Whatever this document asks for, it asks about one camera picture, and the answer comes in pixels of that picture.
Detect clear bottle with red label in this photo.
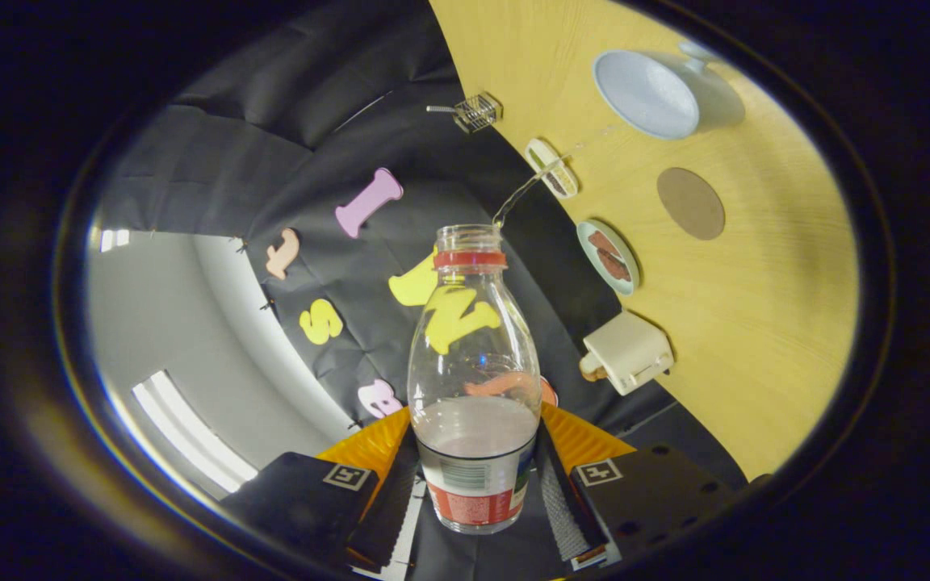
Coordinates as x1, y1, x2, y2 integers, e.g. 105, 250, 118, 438
407, 224, 543, 535

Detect metal wire holder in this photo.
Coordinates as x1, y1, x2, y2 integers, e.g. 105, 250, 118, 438
453, 93, 504, 134

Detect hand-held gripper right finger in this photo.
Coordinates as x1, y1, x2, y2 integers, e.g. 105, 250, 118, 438
538, 401, 756, 570

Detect white divided dish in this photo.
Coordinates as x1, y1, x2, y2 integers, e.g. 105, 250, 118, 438
525, 138, 580, 200

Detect wooden table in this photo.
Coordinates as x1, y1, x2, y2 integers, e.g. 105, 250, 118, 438
430, 0, 861, 483

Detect large ceiling light panel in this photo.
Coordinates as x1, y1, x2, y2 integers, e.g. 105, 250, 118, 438
131, 370, 260, 495

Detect white toaster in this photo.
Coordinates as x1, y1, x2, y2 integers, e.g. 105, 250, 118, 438
583, 310, 675, 396

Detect brown round coaster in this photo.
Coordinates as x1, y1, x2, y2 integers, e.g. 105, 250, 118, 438
656, 167, 727, 241

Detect pale cloudy juice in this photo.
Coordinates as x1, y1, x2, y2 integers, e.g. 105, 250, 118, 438
412, 153, 571, 461

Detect white cup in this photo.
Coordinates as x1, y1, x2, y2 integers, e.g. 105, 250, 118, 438
592, 40, 747, 141

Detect pale green plate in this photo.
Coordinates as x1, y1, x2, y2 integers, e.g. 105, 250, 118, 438
576, 219, 641, 297

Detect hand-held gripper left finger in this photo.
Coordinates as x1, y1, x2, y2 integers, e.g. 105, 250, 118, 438
219, 406, 419, 580

